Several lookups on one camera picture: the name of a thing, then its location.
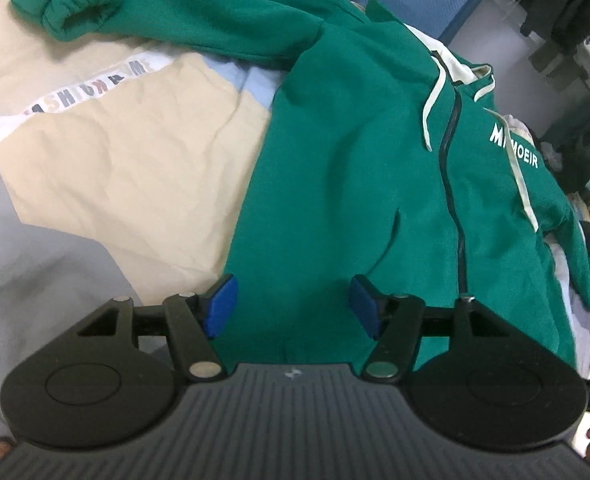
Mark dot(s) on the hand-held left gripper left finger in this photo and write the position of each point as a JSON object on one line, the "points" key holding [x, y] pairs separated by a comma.
{"points": [[220, 305]]}

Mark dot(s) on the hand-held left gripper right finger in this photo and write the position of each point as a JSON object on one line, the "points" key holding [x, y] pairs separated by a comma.
{"points": [[365, 305]]}

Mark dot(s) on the green hoodie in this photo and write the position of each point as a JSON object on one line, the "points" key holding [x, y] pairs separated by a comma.
{"points": [[350, 160]]}

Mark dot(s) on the patchwork duvet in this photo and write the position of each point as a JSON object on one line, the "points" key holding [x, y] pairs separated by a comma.
{"points": [[125, 160]]}

